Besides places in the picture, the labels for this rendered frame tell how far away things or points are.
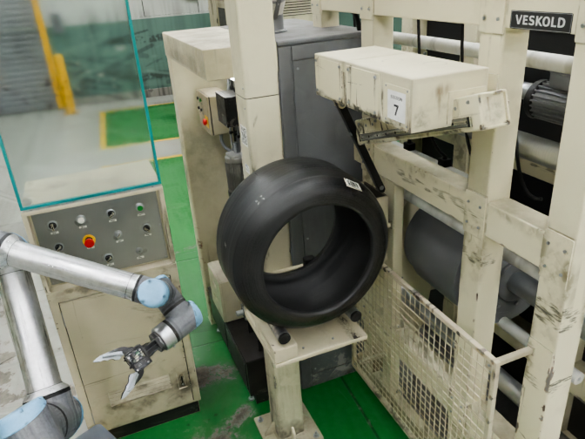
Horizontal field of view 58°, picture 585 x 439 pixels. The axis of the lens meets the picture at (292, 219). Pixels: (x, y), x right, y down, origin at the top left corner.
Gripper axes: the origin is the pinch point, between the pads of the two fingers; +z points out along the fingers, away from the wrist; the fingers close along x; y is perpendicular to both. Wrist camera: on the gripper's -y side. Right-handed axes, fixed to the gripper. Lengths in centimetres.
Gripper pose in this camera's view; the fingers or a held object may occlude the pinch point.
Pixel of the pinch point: (105, 381)
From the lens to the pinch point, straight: 188.0
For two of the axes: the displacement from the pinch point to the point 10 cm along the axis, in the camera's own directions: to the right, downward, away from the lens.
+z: -6.8, 5.2, -5.1
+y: 4.5, -2.5, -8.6
